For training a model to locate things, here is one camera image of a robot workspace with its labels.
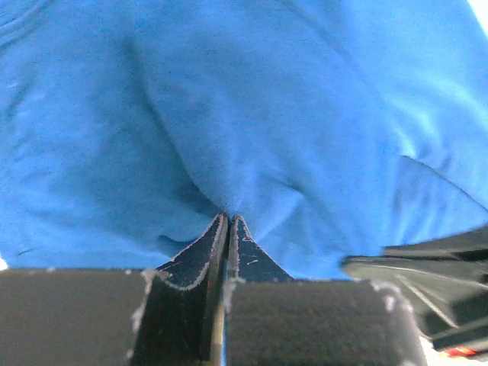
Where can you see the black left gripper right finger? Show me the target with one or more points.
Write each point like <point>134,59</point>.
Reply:
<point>274,319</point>

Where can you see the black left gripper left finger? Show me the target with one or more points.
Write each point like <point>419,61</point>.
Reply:
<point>171,315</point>

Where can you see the blue printed t-shirt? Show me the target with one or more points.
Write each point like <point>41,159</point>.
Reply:
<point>335,128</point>

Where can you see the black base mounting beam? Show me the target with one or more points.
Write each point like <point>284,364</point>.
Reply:
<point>445,280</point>

